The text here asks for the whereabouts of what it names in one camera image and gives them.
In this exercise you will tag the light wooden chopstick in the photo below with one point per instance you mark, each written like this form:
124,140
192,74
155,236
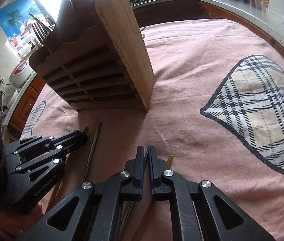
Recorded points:
144,222

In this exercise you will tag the red white rice cooker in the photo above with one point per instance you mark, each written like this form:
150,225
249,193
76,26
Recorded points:
20,74

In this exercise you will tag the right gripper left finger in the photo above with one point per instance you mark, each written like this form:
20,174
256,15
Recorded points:
92,211

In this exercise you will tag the pink tablecloth with hearts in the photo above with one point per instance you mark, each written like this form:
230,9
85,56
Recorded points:
217,107

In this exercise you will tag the wooden utensil holder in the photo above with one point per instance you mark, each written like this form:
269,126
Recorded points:
95,57

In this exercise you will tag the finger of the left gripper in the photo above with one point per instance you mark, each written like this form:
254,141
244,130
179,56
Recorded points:
65,144

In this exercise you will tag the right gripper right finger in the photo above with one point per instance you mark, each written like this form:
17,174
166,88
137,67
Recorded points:
200,211

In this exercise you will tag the yellow wooden chopstick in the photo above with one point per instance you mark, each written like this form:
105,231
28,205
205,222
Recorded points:
169,161

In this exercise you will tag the dark wooden chopstick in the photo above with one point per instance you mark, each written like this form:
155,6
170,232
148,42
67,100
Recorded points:
91,153

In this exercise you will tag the tropical beach poster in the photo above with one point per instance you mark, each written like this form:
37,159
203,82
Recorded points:
17,19

